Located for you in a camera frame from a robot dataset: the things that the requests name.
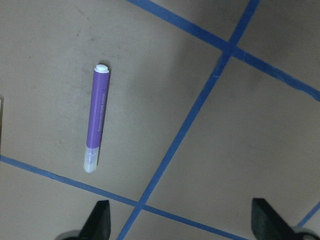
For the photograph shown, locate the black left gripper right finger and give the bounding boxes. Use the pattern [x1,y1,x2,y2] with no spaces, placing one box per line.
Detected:
[251,198,297,240]

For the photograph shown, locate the yellow highlighter pen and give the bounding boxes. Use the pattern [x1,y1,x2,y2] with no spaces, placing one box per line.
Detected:
[0,97,4,132]

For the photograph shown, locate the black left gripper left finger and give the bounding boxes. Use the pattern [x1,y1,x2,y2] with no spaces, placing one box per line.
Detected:
[78,200,111,240]

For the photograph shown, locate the purple highlighter pen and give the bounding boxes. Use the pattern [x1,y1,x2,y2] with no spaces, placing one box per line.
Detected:
[83,64,110,173]

